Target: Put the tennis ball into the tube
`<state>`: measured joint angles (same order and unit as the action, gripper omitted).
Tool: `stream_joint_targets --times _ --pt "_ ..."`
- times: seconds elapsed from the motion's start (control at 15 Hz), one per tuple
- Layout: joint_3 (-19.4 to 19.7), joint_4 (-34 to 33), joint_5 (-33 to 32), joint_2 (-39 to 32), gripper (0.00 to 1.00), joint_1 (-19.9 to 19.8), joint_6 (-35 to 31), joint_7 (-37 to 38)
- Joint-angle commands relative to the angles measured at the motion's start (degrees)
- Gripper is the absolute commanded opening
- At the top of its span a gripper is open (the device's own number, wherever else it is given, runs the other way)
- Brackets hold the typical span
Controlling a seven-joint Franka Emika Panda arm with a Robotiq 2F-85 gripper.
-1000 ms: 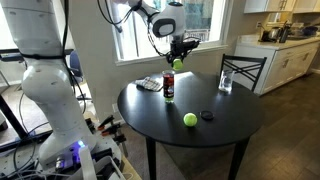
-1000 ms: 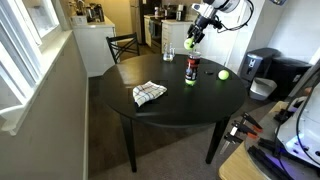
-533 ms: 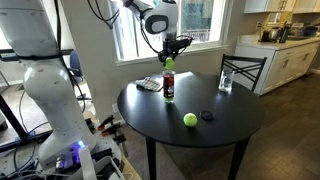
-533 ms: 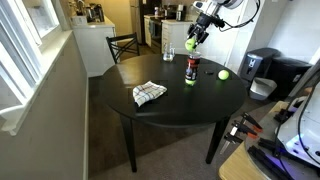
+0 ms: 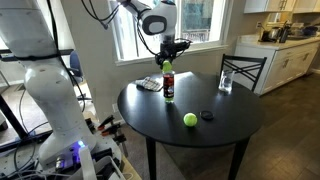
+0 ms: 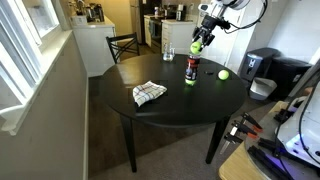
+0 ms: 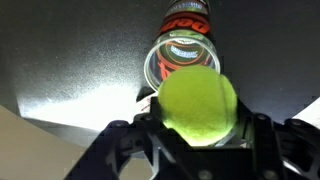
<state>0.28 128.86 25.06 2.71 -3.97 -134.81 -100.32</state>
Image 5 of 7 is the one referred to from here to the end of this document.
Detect black metal stand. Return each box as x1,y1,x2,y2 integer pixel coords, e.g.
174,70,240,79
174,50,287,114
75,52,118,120
0,48,75,141

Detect silver kettle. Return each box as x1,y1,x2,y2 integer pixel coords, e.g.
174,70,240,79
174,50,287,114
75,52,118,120
266,27,281,42

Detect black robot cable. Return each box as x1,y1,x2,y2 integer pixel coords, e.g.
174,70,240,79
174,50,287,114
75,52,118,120
46,0,88,113

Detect black coffee maker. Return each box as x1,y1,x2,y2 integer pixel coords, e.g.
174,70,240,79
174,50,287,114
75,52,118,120
278,22,292,44

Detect black floor cable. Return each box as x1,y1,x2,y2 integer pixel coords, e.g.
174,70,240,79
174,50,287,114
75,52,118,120
12,89,51,172

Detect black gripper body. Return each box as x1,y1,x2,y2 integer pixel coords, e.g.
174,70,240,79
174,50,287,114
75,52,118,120
159,39,183,62

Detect yellow-green tennis ball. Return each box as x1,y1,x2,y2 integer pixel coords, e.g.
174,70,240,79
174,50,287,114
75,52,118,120
161,59,173,73
183,112,199,128

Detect light wooden robot bench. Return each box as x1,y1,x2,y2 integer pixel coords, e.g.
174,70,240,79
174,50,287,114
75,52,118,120
119,155,143,180

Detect white upper kitchen cabinets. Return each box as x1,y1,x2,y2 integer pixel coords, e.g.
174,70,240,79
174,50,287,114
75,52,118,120
243,0,320,14

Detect clear glass jar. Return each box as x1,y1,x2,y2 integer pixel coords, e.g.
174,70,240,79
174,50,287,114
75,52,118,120
218,69,235,94

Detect checkered white dish towel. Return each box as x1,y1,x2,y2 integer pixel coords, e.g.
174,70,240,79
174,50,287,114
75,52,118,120
134,76,164,93

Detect white framed window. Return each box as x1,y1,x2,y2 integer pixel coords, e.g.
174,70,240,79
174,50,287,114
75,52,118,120
108,0,232,66

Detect black cross-back chair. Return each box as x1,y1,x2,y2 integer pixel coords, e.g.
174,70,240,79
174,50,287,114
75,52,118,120
219,53,268,93

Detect black mounting bracket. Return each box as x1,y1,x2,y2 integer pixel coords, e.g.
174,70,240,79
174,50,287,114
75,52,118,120
91,147,116,176

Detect grey metal base plate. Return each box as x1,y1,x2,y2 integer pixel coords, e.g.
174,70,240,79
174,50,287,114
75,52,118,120
0,133,123,180

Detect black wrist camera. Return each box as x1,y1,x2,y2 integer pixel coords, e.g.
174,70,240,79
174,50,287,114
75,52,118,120
173,38,192,52

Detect blue office chair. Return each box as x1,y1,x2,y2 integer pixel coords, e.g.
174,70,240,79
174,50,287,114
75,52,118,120
69,50,93,101

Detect black plastic tube lid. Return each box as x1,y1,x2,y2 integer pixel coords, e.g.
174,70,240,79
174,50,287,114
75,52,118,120
200,110,215,121

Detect white kitchen counter cabinet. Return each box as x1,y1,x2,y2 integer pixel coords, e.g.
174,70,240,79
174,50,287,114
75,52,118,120
234,34,320,96

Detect round black wooden table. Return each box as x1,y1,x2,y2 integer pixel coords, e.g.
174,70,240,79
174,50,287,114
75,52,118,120
117,70,266,180

